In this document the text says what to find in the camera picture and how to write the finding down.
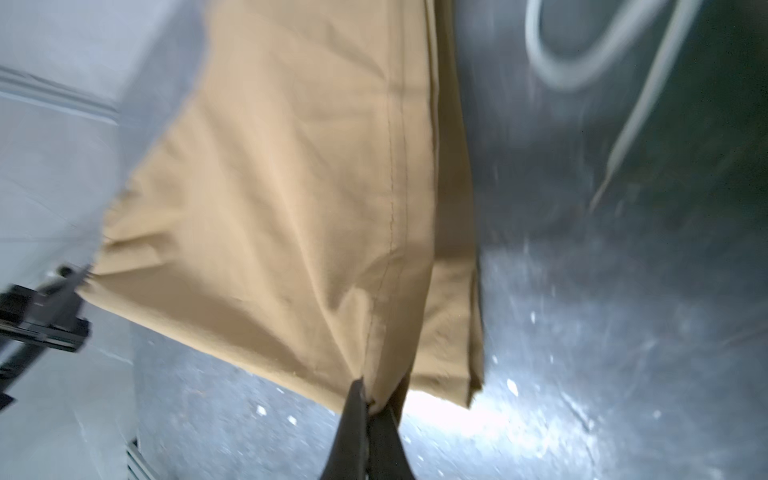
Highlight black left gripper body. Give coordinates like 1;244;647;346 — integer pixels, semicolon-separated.
1;265;91;409

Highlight tan khaki shorts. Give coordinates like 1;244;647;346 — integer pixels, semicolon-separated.
82;1;483;411

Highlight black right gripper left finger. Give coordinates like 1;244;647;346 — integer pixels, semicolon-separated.
319;379;368;480

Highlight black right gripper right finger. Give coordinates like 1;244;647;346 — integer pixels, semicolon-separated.
367;375;415;480

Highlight white drawstring cord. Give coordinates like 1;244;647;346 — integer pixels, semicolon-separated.
524;0;704;211

